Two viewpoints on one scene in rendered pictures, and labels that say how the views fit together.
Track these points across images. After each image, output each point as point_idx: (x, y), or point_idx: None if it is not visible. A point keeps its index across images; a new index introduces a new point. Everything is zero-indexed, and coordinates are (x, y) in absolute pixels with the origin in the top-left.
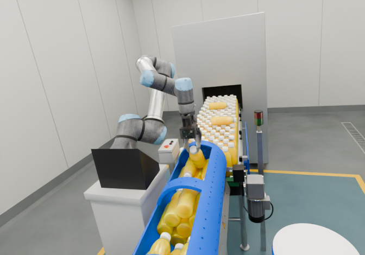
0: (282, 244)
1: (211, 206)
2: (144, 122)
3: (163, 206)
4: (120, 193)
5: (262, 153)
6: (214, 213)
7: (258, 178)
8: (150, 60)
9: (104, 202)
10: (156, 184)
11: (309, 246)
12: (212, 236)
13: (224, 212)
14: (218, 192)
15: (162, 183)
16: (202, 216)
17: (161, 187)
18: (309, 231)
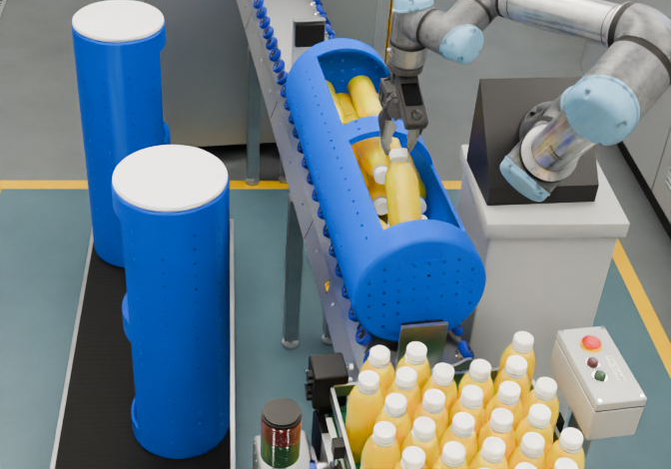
0: (213, 177)
1: (321, 127)
2: (548, 121)
3: (428, 183)
4: None
5: None
6: (314, 131)
7: None
8: (608, 21)
9: None
10: (472, 198)
11: (175, 179)
12: (305, 111)
13: (335, 305)
14: (324, 165)
15: (481, 237)
16: (323, 101)
17: (478, 234)
18: (171, 197)
